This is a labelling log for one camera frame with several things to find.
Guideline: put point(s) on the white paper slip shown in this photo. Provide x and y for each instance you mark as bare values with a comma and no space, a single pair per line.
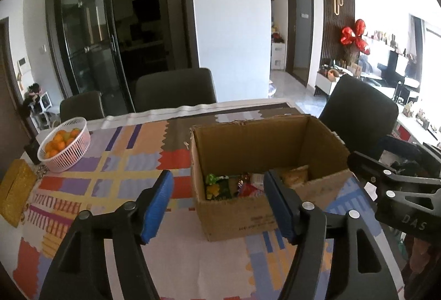
371,191

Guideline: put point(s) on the green snack packet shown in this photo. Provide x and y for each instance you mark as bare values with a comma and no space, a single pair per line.
217,188

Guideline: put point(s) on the white storage shelf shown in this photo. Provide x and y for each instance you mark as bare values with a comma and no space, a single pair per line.
44,110

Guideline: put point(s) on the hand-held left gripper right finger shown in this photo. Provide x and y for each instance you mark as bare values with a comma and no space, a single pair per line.
279,207

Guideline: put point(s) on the grey interior door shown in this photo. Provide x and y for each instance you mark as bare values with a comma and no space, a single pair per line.
301,24

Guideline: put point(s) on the gold tissue box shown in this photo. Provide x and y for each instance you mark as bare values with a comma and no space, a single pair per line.
15,193

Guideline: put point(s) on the stuffed toys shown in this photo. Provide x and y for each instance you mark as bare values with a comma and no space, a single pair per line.
277,35

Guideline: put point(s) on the black glass sliding door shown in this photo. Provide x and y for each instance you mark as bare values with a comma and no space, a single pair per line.
103,28

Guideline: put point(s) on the small white cabinet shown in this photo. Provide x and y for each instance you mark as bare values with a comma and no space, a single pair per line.
278,57

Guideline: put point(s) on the pile of oranges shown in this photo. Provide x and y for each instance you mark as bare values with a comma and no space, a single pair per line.
60,143

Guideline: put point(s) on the wide grey dining chair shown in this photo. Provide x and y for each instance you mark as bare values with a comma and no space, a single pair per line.
175,90

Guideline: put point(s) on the wall light switch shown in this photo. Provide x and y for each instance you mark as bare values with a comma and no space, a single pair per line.
42,49

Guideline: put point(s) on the red foil balloon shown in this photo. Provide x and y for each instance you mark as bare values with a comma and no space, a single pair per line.
355,36

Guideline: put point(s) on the white low cabinet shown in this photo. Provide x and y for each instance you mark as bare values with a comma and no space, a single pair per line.
325,83

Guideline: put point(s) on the narrow grey dining chair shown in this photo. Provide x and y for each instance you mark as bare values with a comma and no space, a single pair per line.
82,107

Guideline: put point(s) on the wall intercom panel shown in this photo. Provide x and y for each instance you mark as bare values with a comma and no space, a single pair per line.
23,64

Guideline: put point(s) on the brown cardboard box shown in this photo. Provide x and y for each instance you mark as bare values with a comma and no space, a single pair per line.
241,217

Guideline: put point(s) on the yellow snack packet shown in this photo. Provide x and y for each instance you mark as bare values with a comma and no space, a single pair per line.
296,176

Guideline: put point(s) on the small black box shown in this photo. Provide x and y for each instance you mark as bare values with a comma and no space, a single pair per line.
31,153

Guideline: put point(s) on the white plastic basket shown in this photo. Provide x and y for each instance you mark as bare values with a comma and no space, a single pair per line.
72,157

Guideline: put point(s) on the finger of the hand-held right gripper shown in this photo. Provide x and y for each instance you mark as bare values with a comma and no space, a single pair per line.
372,167
396,196

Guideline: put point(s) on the television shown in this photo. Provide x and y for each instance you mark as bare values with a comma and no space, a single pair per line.
417,45

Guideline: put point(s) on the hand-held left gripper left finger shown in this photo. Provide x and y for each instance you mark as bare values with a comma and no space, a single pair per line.
156,210

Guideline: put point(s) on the dark round-backed dining chair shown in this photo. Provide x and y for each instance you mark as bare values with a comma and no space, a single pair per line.
358,114

